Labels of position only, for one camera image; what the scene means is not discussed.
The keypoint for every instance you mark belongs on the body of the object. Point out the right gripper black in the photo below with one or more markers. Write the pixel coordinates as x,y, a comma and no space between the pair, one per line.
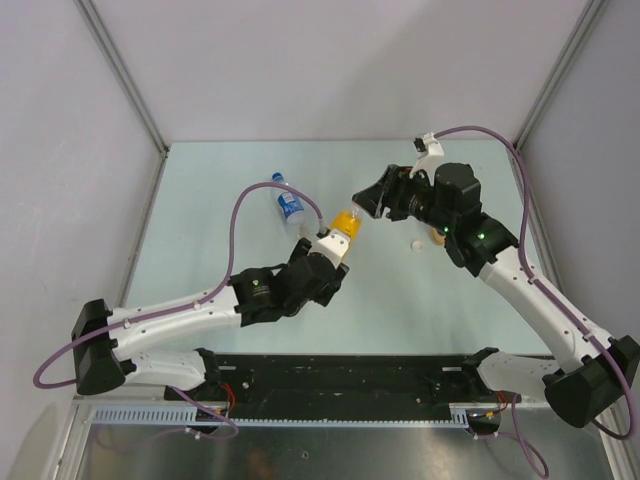
389,191

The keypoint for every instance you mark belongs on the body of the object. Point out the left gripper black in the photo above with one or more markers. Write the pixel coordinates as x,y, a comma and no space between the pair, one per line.
325,294

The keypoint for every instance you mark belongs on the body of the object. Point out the yellow juice bottle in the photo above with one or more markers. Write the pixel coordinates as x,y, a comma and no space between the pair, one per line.
348,223

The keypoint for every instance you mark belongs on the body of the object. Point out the white bottle cap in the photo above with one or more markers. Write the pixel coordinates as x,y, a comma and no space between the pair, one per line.
417,246

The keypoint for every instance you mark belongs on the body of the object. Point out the clear water bottle blue label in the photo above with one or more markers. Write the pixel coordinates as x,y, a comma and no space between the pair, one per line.
297,215

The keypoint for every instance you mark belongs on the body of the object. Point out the orange tea bottle blue label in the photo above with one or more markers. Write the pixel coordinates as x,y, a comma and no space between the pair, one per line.
438,237

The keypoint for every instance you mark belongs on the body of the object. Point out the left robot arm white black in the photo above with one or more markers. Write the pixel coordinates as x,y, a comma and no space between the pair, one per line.
114,347

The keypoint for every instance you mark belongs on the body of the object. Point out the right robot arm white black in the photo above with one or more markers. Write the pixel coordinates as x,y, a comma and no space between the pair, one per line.
590,369

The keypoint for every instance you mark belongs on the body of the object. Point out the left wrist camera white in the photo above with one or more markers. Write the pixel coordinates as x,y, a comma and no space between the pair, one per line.
334,246

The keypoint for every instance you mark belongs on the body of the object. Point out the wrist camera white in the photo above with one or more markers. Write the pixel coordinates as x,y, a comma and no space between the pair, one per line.
334,246
428,150

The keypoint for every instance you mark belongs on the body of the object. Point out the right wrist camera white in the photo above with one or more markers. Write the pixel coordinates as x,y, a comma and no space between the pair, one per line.
428,150

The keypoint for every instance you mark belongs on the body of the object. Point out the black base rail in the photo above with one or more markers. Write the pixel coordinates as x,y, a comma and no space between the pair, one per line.
354,387

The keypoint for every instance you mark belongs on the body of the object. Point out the grey slotted cable duct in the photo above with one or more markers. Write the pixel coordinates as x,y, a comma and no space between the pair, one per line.
188,416

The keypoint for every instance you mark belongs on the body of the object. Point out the right aluminium frame post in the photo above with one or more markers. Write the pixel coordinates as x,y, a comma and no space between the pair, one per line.
576,42

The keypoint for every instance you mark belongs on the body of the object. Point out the aluminium frame post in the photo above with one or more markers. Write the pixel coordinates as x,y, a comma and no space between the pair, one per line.
576,42
115,61

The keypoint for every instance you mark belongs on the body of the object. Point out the left aluminium frame post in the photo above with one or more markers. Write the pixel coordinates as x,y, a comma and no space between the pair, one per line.
115,61

